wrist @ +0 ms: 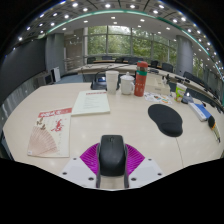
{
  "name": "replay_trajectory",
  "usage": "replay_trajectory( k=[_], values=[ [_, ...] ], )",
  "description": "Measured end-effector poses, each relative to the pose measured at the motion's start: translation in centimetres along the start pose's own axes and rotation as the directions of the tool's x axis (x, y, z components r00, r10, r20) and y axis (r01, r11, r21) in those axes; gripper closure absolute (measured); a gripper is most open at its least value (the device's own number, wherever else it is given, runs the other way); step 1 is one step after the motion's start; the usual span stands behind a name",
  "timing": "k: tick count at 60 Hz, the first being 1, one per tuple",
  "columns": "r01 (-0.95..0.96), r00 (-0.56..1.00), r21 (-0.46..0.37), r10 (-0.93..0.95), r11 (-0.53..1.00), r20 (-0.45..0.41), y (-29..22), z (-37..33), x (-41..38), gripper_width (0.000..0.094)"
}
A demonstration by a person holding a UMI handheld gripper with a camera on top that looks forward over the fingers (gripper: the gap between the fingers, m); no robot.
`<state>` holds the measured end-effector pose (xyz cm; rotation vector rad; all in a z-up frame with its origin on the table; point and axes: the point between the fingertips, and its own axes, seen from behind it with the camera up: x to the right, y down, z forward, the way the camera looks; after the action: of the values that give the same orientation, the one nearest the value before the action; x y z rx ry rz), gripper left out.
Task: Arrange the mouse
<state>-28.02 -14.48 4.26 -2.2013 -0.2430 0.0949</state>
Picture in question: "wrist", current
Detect black and yellow handheld microphone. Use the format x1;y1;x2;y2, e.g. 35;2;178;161
207;115;222;144

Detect ceiling lights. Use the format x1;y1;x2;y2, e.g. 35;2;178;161
16;0;224;68

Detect black computer mouse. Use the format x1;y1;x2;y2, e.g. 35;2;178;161
98;134;128;177

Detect black mouse pad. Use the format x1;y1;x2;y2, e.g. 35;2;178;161
147;103;184;138

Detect grey box appliance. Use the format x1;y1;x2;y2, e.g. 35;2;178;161
43;73;54;86

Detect red thermos bottle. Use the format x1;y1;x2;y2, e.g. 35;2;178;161
134;60;149;98

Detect blue and white book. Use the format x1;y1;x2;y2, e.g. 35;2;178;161
188;101;213;122

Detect colourful sticker sheet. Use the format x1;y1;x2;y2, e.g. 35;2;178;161
143;91;174;106

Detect black office chairs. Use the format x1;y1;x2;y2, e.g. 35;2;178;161
86;55;221;101

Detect stack of white paper cups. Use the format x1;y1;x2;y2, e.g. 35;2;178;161
105;70;120;95

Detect green printed paper cup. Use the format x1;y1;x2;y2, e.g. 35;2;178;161
174;82;188;103

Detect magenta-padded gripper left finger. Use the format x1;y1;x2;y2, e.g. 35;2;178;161
59;143;102;189

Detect long curved conference desk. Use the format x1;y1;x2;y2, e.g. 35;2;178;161
68;61;224;111

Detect beige organizer box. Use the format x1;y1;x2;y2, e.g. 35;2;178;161
145;73;171;96

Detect red and white magazine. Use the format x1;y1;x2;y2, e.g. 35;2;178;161
26;107;73;158

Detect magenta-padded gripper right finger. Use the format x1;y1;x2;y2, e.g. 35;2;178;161
123;143;165;189

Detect white floor appliance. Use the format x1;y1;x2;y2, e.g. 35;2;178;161
50;66;62;83

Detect white lidded mug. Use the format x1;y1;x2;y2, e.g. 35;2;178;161
119;72;136;96

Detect white paper booklet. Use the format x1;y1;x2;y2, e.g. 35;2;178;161
71;90;111;117

